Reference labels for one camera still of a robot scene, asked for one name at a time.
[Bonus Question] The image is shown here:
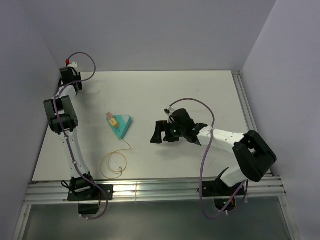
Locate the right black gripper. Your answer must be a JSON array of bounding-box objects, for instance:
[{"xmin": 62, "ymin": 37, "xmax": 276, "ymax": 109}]
[{"xmin": 150, "ymin": 120, "xmax": 186, "ymax": 144}]

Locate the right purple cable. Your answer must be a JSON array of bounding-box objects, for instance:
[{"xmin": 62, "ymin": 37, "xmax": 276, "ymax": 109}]
[{"xmin": 169, "ymin": 98, "xmax": 249, "ymax": 220}]

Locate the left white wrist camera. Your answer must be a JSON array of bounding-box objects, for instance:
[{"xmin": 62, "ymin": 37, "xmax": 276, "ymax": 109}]
[{"xmin": 65, "ymin": 58, "xmax": 78, "ymax": 69}]

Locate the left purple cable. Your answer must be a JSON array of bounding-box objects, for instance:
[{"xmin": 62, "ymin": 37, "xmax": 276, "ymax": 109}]
[{"xmin": 53, "ymin": 51, "xmax": 110, "ymax": 221}]

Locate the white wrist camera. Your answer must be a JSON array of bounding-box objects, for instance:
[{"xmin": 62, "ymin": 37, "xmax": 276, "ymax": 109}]
[
  {"xmin": 65, "ymin": 58, "xmax": 78, "ymax": 69},
  {"xmin": 164, "ymin": 105, "xmax": 175, "ymax": 124}
]

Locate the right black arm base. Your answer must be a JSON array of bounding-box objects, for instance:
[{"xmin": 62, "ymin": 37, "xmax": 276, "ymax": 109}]
[{"xmin": 202, "ymin": 179, "xmax": 248, "ymax": 212}]

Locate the pink usb charger plug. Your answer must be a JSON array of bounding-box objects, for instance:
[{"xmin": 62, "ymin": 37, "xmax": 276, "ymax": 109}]
[{"xmin": 106, "ymin": 112, "xmax": 114, "ymax": 120}]

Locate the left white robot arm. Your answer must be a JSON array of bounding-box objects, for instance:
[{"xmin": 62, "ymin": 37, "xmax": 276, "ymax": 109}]
[{"xmin": 43, "ymin": 66, "xmax": 98, "ymax": 200}]

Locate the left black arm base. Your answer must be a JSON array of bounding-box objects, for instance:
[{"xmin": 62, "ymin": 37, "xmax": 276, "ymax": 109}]
[{"xmin": 61, "ymin": 174, "xmax": 114, "ymax": 220}]

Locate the aluminium rail frame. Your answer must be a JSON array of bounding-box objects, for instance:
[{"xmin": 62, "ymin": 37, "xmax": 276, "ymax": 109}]
[{"xmin": 13, "ymin": 71, "xmax": 300, "ymax": 240}]

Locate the purple cable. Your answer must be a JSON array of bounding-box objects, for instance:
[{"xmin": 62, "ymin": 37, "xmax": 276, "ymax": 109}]
[
  {"xmin": 169, "ymin": 98, "xmax": 249, "ymax": 220},
  {"xmin": 53, "ymin": 51, "xmax": 110, "ymax": 221}
]

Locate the teal triangular power strip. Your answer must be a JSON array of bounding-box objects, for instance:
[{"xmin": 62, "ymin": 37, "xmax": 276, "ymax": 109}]
[{"xmin": 106, "ymin": 115, "xmax": 132, "ymax": 140}]

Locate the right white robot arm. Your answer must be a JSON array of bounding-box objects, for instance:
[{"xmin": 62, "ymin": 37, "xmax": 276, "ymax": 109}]
[{"xmin": 150, "ymin": 108, "xmax": 277, "ymax": 195}]

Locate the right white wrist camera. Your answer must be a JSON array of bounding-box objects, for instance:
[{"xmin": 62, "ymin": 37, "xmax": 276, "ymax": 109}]
[{"xmin": 164, "ymin": 105, "xmax": 175, "ymax": 124}]

